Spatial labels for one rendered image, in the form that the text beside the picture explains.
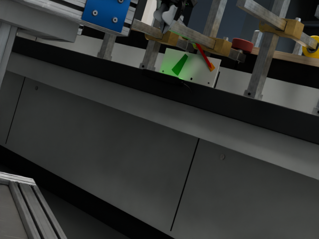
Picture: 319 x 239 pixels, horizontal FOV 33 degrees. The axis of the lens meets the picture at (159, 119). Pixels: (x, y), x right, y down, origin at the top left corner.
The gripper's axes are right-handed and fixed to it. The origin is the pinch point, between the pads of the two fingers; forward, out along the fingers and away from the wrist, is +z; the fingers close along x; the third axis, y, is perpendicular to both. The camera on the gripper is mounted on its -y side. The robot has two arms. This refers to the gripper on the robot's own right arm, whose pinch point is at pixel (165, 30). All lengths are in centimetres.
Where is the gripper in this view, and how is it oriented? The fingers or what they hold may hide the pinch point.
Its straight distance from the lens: 172.4
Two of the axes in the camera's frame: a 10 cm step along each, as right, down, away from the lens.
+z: -3.0, 9.5, 0.3
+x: 7.1, 2.4, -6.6
